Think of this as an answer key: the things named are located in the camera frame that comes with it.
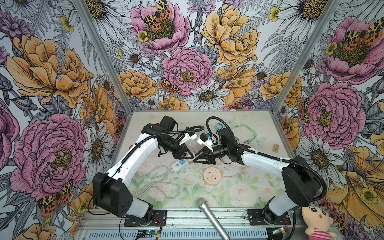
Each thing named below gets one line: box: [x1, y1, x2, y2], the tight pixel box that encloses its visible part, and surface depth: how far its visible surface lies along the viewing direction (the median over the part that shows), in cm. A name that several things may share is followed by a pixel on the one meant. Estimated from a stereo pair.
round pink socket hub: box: [203, 167, 222, 186], surface depth 87 cm
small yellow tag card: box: [272, 143, 280, 153], surface depth 101 cm
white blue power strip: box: [171, 159, 189, 172], surface depth 91 cm
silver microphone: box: [196, 197, 231, 240], surface depth 74 cm
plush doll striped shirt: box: [301, 206, 338, 240], surface depth 69 cm
